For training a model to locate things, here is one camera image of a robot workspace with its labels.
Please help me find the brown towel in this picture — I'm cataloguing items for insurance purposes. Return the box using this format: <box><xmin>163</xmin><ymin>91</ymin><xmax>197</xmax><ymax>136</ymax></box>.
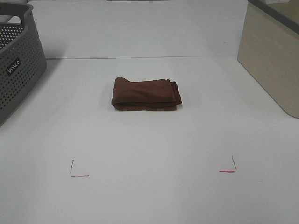
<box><xmin>111</xmin><ymin>77</ymin><xmax>182</xmax><ymax>111</ymax></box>

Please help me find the beige plastic storage bin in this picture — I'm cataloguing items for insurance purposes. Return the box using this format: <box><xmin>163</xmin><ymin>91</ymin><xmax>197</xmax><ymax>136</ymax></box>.
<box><xmin>237</xmin><ymin>0</ymin><xmax>299</xmax><ymax>118</ymax></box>

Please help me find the grey perforated plastic basket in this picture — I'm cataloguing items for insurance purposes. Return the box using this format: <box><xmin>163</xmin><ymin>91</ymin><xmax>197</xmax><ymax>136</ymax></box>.
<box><xmin>0</xmin><ymin>2</ymin><xmax>47</xmax><ymax>123</ymax></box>

